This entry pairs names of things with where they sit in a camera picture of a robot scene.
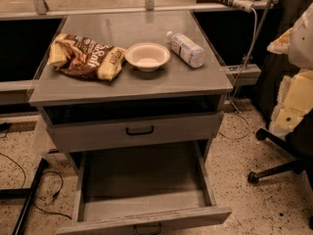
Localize black office chair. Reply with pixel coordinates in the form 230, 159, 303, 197
246, 108, 313, 230

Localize black floor cable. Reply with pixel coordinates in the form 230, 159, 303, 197
0, 152, 72, 221

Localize black floor stand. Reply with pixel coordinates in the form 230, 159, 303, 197
0, 159, 49, 235

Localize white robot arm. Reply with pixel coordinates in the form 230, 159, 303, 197
267, 3, 313, 138

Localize clear plastic water bottle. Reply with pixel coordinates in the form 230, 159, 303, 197
166, 31, 205, 69

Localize brown yellow snack bag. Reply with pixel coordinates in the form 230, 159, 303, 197
47, 33, 126, 81

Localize white paper bowl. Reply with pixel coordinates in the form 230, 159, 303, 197
125, 43, 170, 71

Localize grey cable on floor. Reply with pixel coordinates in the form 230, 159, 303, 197
218, 8, 258, 141

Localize grey drawer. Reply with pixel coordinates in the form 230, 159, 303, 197
57, 141, 231, 235
47, 112, 223, 153

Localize metal bracket box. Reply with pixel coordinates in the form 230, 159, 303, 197
222, 64, 261, 86

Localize grey top drawer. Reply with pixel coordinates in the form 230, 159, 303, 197
47, 112, 223, 153

